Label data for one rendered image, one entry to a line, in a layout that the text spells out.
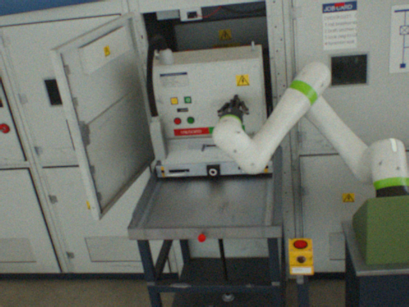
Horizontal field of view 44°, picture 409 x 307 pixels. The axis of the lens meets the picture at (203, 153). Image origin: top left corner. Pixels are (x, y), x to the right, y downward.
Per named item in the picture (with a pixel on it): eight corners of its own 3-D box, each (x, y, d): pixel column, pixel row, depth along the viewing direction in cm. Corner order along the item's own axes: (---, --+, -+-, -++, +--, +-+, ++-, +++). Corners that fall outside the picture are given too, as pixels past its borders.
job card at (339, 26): (357, 48, 222) (357, 0, 213) (322, 51, 225) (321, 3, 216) (356, 48, 223) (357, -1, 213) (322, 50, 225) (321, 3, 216)
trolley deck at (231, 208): (282, 237, 195) (281, 224, 192) (130, 240, 206) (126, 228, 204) (283, 157, 254) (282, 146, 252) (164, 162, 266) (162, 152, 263)
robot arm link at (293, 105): (280, 91, 196) (295, 85, 186) (300, 111, 199) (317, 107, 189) (225, 160, 185) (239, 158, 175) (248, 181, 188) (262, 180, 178)
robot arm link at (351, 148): (383, 176, 211) (300, 82, 221) (402, 165, 196) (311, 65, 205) (362, 194, 208) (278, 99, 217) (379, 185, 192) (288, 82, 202)
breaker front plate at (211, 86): (266, 164, 225) (258, 60, 204) (162, 168, 234) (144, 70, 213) (266, 162, 226) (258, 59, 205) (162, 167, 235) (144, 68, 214)
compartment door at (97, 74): (86, 219, 215) (40, 50, 183) (149, 153, 267) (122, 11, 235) (100, 220, 213) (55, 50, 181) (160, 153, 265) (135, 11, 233)
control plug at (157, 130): (166, 160, 220) (159, 123, 212) (155, 160, 221) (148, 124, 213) (169, 152, 227) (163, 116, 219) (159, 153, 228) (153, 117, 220)
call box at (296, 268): (313, 275, 172) (312, 251, 168) (290, 275, 173) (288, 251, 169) (312, 260, 179) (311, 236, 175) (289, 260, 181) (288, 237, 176)
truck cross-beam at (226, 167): (273, 172, 226) (272, 160, 224) (157, 177, 236) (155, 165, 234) (273, 167, 231) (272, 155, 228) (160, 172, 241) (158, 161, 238)
